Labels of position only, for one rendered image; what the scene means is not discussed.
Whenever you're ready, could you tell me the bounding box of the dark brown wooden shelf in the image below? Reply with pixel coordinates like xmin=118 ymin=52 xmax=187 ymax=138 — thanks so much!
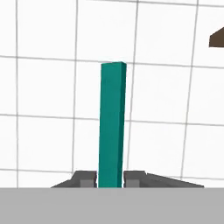
xmin=208 ymin=26 xmax=224 ymax=48

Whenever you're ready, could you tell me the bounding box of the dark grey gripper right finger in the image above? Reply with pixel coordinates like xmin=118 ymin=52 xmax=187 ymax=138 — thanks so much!
xmin=122 ymin=170 xmax=205 ymax=189

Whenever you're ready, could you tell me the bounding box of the teal spatula handle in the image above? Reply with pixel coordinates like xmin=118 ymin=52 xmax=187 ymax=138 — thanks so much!
xmin=97 ymin=61 xmax=128 ymax=189

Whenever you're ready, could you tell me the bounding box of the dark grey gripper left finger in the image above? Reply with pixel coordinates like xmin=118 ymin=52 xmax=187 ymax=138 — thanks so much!
xmin=51 ymin=171 xmax=98 ymax=189

